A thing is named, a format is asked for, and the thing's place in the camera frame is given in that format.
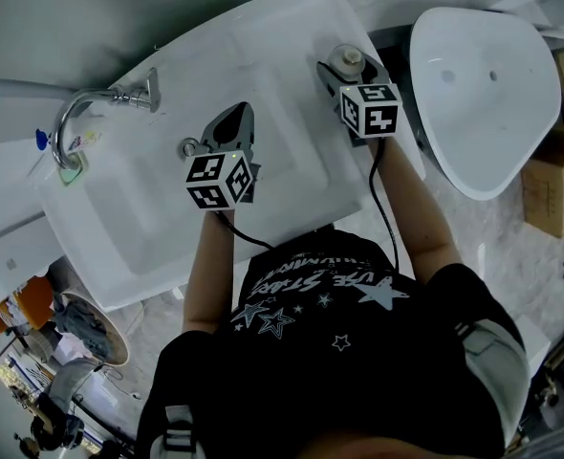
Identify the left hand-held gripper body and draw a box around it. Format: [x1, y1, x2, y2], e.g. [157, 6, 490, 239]
[184, 134, 263, 210]

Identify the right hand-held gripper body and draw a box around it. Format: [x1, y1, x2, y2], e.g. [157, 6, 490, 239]
[332, 82, 402, 148]

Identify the round metal drain fitting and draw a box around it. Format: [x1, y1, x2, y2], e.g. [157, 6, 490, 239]
[328, 44, 365, 77]

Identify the person's left forearm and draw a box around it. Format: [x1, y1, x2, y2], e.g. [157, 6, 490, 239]
[182, 208, 239, 335]

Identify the person's right forearm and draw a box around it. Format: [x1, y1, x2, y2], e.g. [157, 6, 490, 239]
[366, 136, 466, 287]

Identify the white rectangular sink basin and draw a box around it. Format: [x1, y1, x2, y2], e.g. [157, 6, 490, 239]
[37, 0, 426, 313]

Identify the chrome faucet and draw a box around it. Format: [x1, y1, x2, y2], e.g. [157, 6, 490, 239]
[51, 67, 162, 171]

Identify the white oval wash basin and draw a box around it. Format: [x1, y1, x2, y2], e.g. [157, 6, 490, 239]
[408, 6, 563, 203]

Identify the colorful sticker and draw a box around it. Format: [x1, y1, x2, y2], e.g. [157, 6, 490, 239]
[68, 130, 103, 153]

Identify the green soap dish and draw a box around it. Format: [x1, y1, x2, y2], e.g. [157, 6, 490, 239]
[57, 153, 92, 186]

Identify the round beige basin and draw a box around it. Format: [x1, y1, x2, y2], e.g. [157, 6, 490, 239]
[52, 290, 130, 367]

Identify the gray cloth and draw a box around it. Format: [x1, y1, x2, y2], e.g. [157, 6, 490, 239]
[54, 297, 112, 359]

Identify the orange bag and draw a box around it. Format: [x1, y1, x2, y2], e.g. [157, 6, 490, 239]
[0, 274, 56, 335]

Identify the black star print shirt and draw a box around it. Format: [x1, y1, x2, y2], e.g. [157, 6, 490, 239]
[136, 227, 532, 459]

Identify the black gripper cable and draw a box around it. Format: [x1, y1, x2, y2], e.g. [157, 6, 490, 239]
[368, 137, 401, 273]
[216, 210, 274, 251]

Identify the gray harness shoulder strap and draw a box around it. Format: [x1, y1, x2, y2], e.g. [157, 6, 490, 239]
[456, 320, 532, 451]
[148, 404, 206, 459]

